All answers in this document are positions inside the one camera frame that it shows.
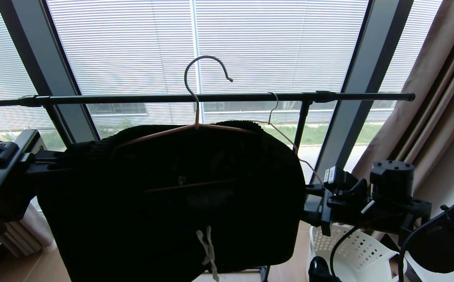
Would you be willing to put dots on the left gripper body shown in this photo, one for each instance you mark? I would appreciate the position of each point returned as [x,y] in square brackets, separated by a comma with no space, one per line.
[4,176]

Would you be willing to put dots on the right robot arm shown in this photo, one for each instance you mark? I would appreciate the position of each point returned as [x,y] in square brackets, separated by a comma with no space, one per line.
[391,176]

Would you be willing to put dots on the white laundry basket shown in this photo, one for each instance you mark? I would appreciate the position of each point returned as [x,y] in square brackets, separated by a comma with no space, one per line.
[364,250]

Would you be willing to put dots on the black clothes rack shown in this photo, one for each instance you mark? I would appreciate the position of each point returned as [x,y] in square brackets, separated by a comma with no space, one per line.
[133,98]

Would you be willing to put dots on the brown curtain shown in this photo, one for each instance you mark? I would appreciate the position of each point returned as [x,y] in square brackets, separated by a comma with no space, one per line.
[426,78]
[27,235]

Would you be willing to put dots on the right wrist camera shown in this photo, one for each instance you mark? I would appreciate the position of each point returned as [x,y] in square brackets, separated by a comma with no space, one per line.
[340,178]

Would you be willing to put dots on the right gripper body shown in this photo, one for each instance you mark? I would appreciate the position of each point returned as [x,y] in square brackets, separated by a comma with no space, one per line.
[340,211]

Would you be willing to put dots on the pink clothes hanger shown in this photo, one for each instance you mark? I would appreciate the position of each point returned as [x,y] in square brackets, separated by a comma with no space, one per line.
[197,117]
[289,141]

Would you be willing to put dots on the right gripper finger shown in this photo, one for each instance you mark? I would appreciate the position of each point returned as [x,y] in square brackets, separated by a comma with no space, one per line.
[315,190]
[311,215]

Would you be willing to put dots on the black garment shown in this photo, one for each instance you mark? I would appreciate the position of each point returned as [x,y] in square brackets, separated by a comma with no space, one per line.
[321,272]
[172,196]

